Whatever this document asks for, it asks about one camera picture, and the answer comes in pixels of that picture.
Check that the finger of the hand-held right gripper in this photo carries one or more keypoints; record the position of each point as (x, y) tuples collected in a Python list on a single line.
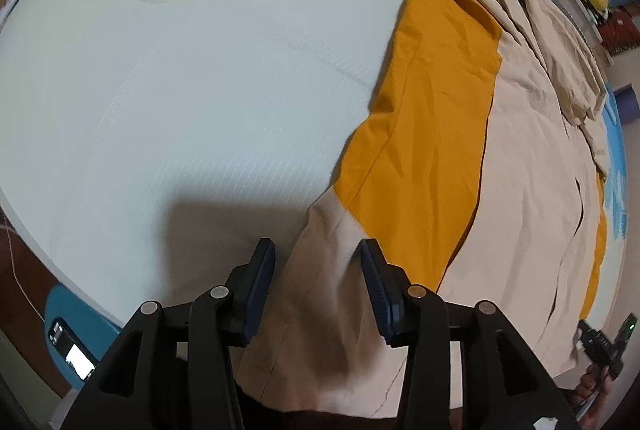
[(589, 334)]

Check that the person's right hand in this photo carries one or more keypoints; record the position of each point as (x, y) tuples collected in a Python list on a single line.
[(592, 390)]

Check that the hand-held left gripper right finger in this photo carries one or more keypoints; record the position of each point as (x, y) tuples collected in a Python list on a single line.
[(377, 295)]

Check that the dark red patterned bag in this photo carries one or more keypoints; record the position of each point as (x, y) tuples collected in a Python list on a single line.
[(620, 29)]

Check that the teal device with screen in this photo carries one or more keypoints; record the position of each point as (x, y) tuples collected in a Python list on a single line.
[(75, 335)]

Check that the beige and mustard hooded jacket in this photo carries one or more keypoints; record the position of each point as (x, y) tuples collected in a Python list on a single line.
[(500, 190)]

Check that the bed with pale blue sheet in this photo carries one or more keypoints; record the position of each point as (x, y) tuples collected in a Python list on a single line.
[(175, 74)]

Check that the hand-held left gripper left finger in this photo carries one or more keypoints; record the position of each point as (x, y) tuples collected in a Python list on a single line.
[(260, 290)]

